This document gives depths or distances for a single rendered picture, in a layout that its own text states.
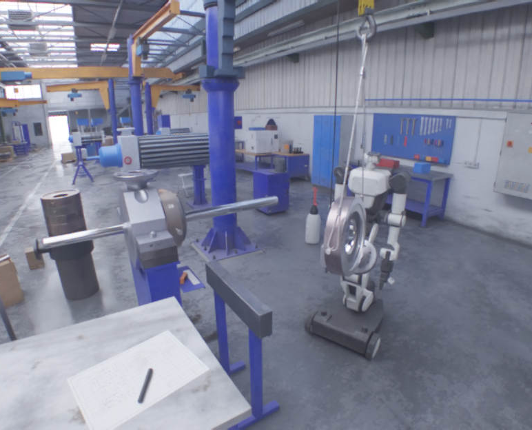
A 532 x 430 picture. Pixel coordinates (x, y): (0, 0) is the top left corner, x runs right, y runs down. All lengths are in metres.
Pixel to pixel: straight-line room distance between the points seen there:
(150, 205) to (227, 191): 2.10
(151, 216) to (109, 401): 0.96
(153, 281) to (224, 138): 2.32
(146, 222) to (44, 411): 0.98
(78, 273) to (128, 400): 2.36
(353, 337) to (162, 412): 1.65
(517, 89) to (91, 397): 5.84
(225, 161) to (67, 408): 3.06
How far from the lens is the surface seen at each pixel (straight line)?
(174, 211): 1.83
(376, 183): 2.10
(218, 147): 3.67
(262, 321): 1.43
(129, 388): 1.18
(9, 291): 3.77
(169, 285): 1.77
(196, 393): 1.11
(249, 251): 3.94
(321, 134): 7.29
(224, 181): 3.73
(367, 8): 1.44
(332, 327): 2.46
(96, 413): 1.15
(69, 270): 3.37
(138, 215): 1.73
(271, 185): 5.30
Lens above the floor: 1.71
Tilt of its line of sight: 18 degrees down
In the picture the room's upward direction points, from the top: straight up
